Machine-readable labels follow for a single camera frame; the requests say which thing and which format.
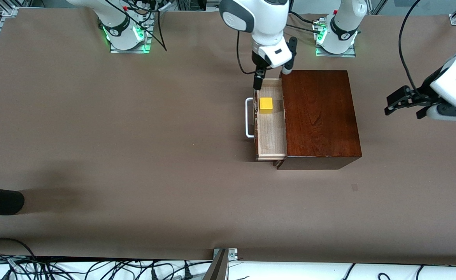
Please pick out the grey metal box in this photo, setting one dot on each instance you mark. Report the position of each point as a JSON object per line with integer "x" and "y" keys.
{"x": 212, "y": 4}

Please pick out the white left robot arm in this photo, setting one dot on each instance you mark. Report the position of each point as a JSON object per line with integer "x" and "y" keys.
{"x": 342, "y": 23}

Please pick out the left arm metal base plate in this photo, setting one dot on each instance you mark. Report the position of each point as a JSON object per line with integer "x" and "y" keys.
{"x": 348, "y": 52}

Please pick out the black cylinder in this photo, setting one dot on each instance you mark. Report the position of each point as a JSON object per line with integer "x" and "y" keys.
{"x": 0, "y": 200}

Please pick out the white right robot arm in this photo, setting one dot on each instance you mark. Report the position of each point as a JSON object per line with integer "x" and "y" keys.
{"x": 267, "y": 23}

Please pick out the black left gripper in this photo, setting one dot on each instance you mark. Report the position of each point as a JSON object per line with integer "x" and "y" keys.
{"x": 425, "y": 91}

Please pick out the brown table cover sheet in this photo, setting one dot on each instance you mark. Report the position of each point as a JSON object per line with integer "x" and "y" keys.
{"x": 154, "y": 155}

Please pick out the silver metal bracket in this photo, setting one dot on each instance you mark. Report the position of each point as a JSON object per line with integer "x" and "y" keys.
{"x": 231, "y": 253}

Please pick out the grey metal beam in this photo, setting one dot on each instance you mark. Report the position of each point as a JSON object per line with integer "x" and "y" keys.
{"x": 217, "y": 268}

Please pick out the yellow cube block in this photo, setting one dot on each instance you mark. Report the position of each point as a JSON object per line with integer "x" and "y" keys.
{"x": 266, "y": 105}

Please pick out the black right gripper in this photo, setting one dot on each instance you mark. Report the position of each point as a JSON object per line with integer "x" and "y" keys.
{"x": 258, "y": 69}

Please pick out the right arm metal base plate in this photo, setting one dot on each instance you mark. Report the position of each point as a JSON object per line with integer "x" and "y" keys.
{"x": 144, "y": 42}

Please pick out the dark brown wooden cabinet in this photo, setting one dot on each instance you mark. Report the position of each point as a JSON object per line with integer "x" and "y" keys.
{"x": 321, "y": 116}

